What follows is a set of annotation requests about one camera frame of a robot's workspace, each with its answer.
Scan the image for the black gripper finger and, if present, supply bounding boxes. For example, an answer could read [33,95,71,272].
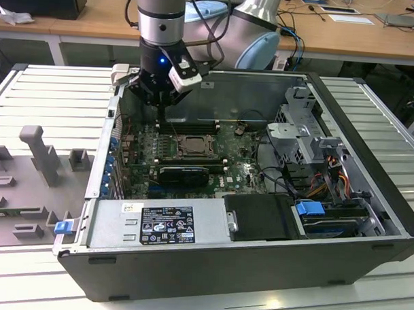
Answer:
[126,69,165,134]
[161,90,190,135]

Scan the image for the metal socket cover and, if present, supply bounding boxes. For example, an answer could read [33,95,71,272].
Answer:
[177,135,215,158]

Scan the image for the CPU socket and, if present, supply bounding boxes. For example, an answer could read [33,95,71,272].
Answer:
[173,132,218,160]

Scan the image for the light grey case latch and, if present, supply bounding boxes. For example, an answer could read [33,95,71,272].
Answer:
[109,63,131,89]

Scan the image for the wooden desk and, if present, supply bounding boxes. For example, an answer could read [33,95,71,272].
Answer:
[0,0,414,67]

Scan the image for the black graphics card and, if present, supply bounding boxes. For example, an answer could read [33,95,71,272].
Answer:
[157,164,211,189]

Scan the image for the green RAM stick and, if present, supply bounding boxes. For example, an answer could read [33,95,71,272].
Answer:
[158,159,225,173]

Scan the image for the green motherboard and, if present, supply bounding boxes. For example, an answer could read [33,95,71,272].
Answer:
[122,116,275,204]

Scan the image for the white power strip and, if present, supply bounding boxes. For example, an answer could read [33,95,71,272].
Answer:
[273,50,289,72]

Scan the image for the perforated grey drive cage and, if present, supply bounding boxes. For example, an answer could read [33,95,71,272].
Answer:
[273,84,336,167]

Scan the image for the black rating label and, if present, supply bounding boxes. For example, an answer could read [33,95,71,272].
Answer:
[140,204,195,245]

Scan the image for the black box on desk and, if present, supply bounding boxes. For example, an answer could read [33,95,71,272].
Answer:
[0,0,88,22]

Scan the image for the grey power supply unit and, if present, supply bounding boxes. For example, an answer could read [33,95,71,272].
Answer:
[87,193,234,254]

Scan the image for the black plastic shroud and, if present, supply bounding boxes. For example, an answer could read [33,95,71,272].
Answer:
[222,192,301,243]

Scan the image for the crumpled white wrapper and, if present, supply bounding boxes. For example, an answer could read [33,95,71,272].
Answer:
[0,3,37,27]

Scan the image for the grey parts rack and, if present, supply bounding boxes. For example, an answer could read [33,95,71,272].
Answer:
[0,122,97,251]

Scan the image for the blue release tab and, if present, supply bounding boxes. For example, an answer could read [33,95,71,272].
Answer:
[53,220,73,237]

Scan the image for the hard disk in blue carrier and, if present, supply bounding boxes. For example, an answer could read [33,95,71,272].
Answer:
[291,199,361,241]

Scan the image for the dark grey PC case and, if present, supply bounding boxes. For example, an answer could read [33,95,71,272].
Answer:
[50,61,414,310]

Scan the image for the black framed tablet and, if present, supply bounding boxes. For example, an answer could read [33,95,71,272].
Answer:
[320,5,361,16]

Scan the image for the white paper sheet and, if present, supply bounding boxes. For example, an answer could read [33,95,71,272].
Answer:
[328,12,376,25]

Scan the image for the grey folder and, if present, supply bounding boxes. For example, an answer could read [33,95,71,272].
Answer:
[373,11,414,33]

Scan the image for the thin black wire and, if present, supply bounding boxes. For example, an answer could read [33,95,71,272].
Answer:
[243,109,268,126]

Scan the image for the silver drive bracket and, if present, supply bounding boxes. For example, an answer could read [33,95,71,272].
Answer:
[265,122,313,149]

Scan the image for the blue cable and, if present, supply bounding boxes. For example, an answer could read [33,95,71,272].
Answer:
[279,27,306,73]

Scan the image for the grey disk bay frame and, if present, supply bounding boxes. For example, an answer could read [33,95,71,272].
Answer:
[305,134,391,239]

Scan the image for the orange yellow wire bundle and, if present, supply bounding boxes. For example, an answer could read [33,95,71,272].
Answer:
[309,154,359,202]

